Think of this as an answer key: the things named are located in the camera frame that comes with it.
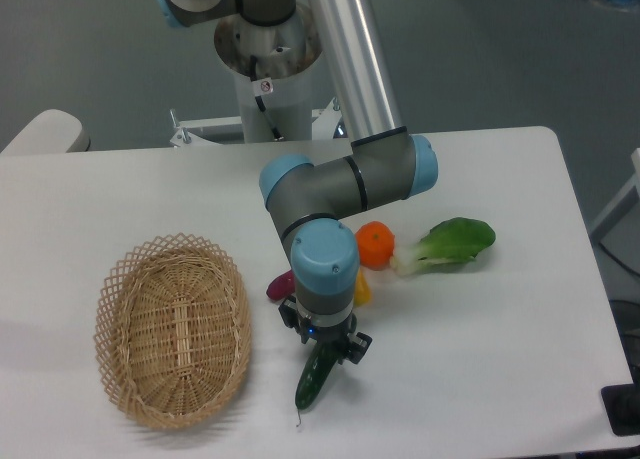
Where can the purple sweet potato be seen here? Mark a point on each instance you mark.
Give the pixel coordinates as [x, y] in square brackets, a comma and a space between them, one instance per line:
[281, 287]

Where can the woven wicker basket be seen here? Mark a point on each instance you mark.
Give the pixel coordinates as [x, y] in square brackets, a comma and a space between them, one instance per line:
[173, 332]

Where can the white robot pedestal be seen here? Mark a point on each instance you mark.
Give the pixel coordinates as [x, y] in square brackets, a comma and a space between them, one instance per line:
[272, 68]

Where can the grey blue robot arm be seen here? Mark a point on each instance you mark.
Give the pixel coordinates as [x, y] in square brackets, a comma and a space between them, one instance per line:
[308, 202]

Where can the green bok choy leaf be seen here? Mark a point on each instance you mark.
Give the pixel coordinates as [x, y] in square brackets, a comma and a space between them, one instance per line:
[453, 242]

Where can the yellow bell pepper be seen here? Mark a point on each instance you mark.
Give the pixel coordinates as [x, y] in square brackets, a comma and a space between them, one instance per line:
[362, 291]

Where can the orange tangerine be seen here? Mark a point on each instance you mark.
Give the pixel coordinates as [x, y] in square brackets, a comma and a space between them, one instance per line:
[376, 244]

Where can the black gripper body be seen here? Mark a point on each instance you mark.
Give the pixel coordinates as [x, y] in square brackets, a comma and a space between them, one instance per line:
[324, 319]

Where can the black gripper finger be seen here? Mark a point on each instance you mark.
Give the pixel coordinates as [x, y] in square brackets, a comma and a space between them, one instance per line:
[354, 347]
[327, 353]

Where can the white furniture leg right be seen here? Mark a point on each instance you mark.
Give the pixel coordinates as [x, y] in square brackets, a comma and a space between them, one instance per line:
[618, 206]

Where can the white chair armrest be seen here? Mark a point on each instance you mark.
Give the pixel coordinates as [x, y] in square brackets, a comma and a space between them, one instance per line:
[53, 131]

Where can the green cucumber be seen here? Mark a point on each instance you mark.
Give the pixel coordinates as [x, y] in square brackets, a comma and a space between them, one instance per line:
[311, 381]

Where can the white metal base frame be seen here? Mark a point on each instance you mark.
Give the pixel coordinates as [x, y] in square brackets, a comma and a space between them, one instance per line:
[327, 123]

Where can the black device at edge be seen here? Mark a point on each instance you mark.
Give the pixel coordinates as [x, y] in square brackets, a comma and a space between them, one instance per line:
[622, 408]

